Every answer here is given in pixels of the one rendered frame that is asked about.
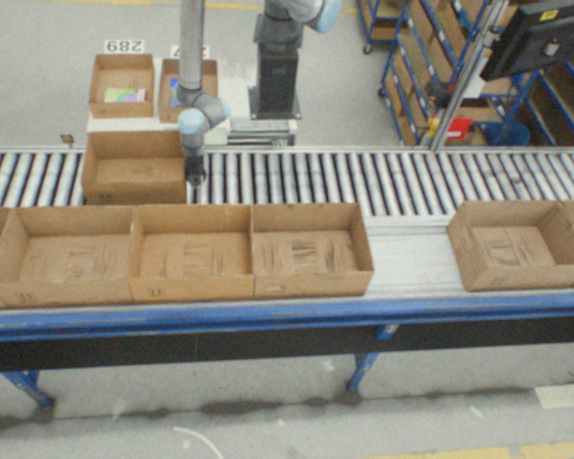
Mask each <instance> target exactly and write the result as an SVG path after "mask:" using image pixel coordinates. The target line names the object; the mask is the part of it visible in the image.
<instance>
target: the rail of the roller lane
mask: <svg viewBox="0 0 574 459"><path fill-rule="evenodd" d="M85 149H86V147H74V149H69V147H43V146H0V155H1V156H2V161H1V164H2V163H3V160H4V158H5V154H6V153H9V152H10V153H14V154H16V155H17V162H16V164H18V161H19V159H20V156H21V154H22V153H29V154H31V155H32V156H33V161H32V164H34V161H35V158H36V154H37V153H40V152H41V153H45V154H47V155H48V161H47V164H49V161H50V159H51V155H52V154H53V153H60V154H61V155H63V162H62V164H65V161H66V157H67V154H68V153H75V154H77V155H78V161H77V164H80V159H81V156H82V154H83V153H85ZM204 153H207V154H208V155H209V164H212V155H213V154H214V153H221V154H222V156H223V164H226V156H227V154H228V153H235V154H236V156H237V164H238V163H241V158H240V156H241V154H242V153H249V154H250V155H251V163H254V155H255V154H256V153H262V154H263V155H264V160H265V163H268V155H269V154H270V153H276V154H277V155H278V160H279V163H282V154H283V153H290V154H291V155H292V163H295V158H294V157H295V155H296V154H297V153H303V154H304V156H305V160H306V163H309V160H308V156H309V154H311V153H317V154H318V157H319V162H320V163H322V154H323V153H330V154H331V155H332V159H333V163H335V159H334V156H335V155H336V154H337V153H344V156H345V160H346V163H349V161H348V155H349V154H351V153H356V154H357V155H358V158H359V162H360V163H362V160H361V156H362V154H363V153H369V154H370V155H371V158H372V161H373V163H374V155H375V154H376V153H383V154H384V159H385V163H388V162H387V159H386V156H387V155H388V154H389V153H395V154H396V155H397V158H398V162H399V163H401V162H400V159H399V156H400V155H401V154H403V153H408V154H409V156H410V159H411V161H412V163H414V162H413V160H412V156H413V155H414V154H415V153H421V154H422V156H423V159H424V162H425V155H426V154H427V153H434V154H435V156H436V161H437V163H438V160H437V156H438V155H439V154H440V153H446V154H447V156H448V159H449V157H450V155H451V154H453V153H458V154H459V155H460V157H461V159H462V156H463V155H464V154H466V153H471V154H472V156H473V158H474V156H475V154H477V153H483V154H484V155H485V157H486V158H487V155H488V154H490V153H496V154H497V157H498V156H499V155H500V154H502V153H508V155H509V157H510V156H511V155H512V154H514V153H519V154H520V155H521V157H523V155H525V154H526V153H531V154H532V155H533V157H535V155H537V154H538V153H544V155H545V156H547V155H548V154H550V153H556V155H557V156H558V155H560V154H562V153H567V154H568V155H569V156H570V155H571V154H573V153H574V148H509V147H439V149H438V151H437V152H434V151H433V152H430V151H429V148H428V147H414V148H413V149H412V147H344V148H337V147H205V151H204ZM449 161H450V159H449ZM425 163H426V162H425ZM450 163H451V161H450Z"/></svg>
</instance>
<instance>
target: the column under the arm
mask: <svg viewBox="0 0 574 459"><path fill-rule="evenodd" d="M298 65H299V53H298V49H297V48H291V47H290V48H289V49H288V50H287V51H285V52H281V53H279V52H273V51H271V50H270V49H269V48H268V47H267V45H261V44H258V45H257V68H256V86H247V90H248V99H249V109H250V118H251V120H297V119H302V114H301V110H300V104H299V99H298V95H297V90H296V80H297V73H298Z"/></svg>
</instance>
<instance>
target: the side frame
mask: <svg viewBox="0 0 574 459"><path fill-rule="evenodd" d="M563 316H574V294H564V295H540V296H517V297H493V298H469V299H446V300H422V301H376V302H352V303H328V304H304V305H281V306H257V307H233V308H210V309H186V310H163V311H116V312H92V313H69V314H45V315H21V316H0V342H11V341H32V340H53V339H73V338H94V337H114V336H135V335H155V334H175V333H196V332H236V331H257V330H278V329H298V328H318V327H339V326H359V325H380V324H400V323H420V322H441V321H482V320H502V319H523V318H543V317H563Z"/></svg>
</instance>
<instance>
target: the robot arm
mask: <svg viewBox="0 0 574 459"><path fill-rule="evenodd" d="M341 6H342V3H341V0H264V6H263V13H262V15H261V18H260V21H259V26H258V29H259V32H260V34H261V35H262V36H263V37H265V38H267V39H269V40H271V41H274V42H289V41H292V40H294V39H296V38H297V37H298V36H299V35H300V33H301V24H303V25H305V26H308V27H309V28H311V29H312V30H314V31H315V32H316V33H320V34H322V35H324V34H326V33H328V32H329V31H330V30H331V29H332V27H333V26H334V24H335V22H336V20H337V18H338V16H339V14H340V11H341ZM204 18H205V0H179V81H178V82H177V83H176V85H175V87H174V91H173V93H174V97H175V98H176V99H177V100H178V101H179V102H180V103H181V104H182V105H184V106H185V107H187V108H188V109H186V110H184V111H182V112H181V113H180V114H179V119H178V121H179V122H178V127H179V136H180V143H179V144H180V145H181V150H182V153H183V154H184V155H185V156H186V166H185V169H184V173H185V179H186V180H187V181H188V182H189V183H190V185H191V186H192V187H193V188H195V189H199V188H200V187H201V186H202V184H203V183H204V181H205V180H206V178H207V172H206V169H204V166H203V165H204V151H205V140H204V134H206V133H207V132H209V131H210V130H212V129H214V128H215V127H216V126H218V125H219V124H221V123H222V122H225V121H226V120H227V119H228V118H229V117H230V116H231V109H230V106H229V104H228V102H227V101H226V100H225V99H224V98H223V97H216V98H213V97H212V96H210V95H209V94H207V93H206V92H205V91H203V90H202V66H203V42H204Z"/></svg>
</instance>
